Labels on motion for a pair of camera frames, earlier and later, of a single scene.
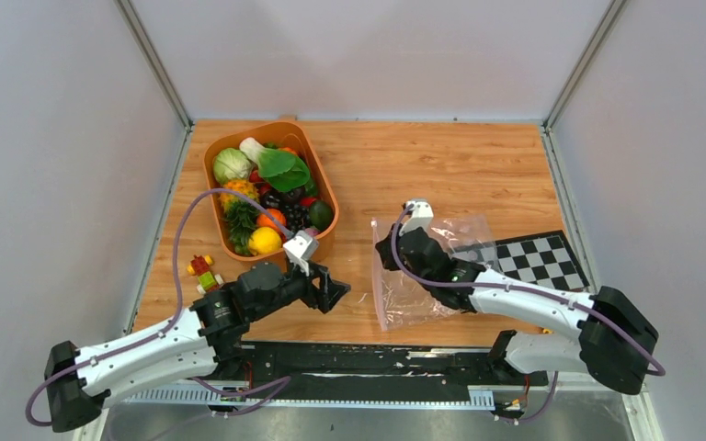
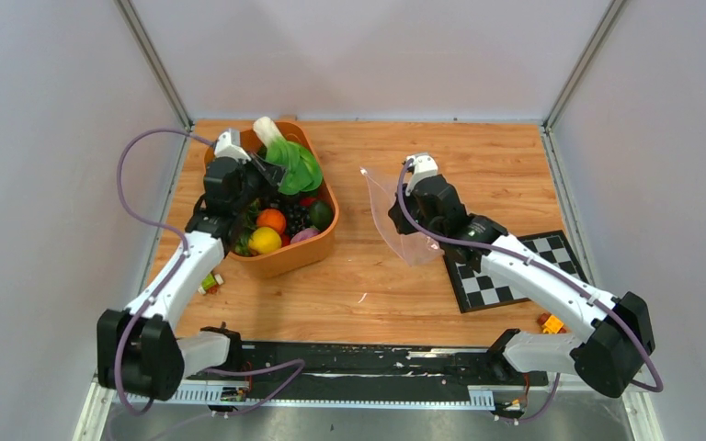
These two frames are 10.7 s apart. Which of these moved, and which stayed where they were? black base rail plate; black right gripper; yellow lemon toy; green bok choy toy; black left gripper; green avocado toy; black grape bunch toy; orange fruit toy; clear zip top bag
Moved: green bok choy toy; clear zip top bag; black left gripper; black right gripper
Stayed: black grape bunch toy; orange fruit toy; green avocado toy; yellow lemon toy; black base rail plate
